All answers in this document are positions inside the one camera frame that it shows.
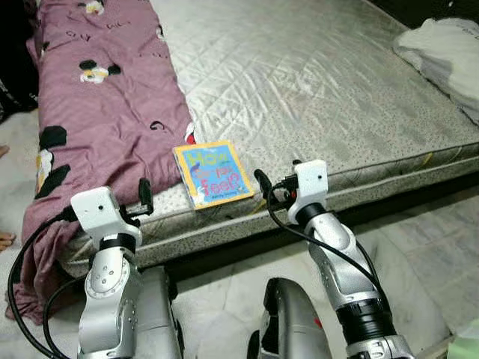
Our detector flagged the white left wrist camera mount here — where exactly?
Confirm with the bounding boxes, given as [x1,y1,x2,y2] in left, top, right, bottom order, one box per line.
[70,185,143,240]

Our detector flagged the dark bedside furniture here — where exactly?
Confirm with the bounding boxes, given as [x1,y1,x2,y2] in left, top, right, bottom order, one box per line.
[0,0,38,124]

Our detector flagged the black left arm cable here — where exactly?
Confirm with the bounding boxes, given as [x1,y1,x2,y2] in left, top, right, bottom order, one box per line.
[41,277,87,359]
[6,213,76,359]

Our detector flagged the white pillow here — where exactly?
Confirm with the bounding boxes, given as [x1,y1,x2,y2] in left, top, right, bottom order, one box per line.
[393,18,479,124]

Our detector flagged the children's picture book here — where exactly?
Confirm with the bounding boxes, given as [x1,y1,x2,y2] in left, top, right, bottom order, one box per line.
[172,140,255,210]

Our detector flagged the white quilted mattress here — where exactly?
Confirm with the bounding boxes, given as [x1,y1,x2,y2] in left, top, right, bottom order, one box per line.
[60,0,479,277]

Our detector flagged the dark bed frame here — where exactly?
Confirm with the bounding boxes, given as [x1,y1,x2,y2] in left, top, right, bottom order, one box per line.
[161,176,479,281]

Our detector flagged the grey left robot leg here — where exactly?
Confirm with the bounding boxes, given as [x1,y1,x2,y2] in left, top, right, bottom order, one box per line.
[133,266,185,359]

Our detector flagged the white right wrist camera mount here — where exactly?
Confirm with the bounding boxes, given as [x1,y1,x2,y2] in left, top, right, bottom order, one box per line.
[288,159,330,212]

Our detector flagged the purple cartoon print blanket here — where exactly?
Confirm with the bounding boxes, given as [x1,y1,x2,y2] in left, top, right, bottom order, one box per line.
[6,0,197,326]

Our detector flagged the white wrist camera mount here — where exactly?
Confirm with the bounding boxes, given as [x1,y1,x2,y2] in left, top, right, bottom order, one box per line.
[70,185,143,240]
[288,159,330,212]

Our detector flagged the grey robot leg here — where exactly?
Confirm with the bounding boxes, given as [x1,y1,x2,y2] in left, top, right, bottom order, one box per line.
[247,278,334,359]
[133,266,185,359]

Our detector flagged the grey right robot leg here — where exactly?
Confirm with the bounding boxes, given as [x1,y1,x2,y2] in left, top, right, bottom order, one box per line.
[247,278,334,359]

